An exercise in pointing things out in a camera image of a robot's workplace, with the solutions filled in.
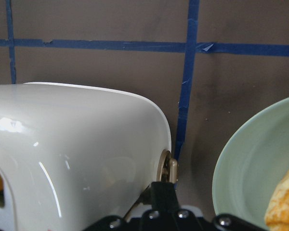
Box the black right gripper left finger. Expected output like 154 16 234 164
125 182 182 231

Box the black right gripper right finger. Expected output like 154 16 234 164
212 214 265 231

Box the white two-slot toaster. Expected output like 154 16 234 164
0 82 171 231

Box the golden triangular pastry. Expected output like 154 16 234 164
264 170 289 231

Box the light green plate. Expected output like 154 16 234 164
212 97 289 228

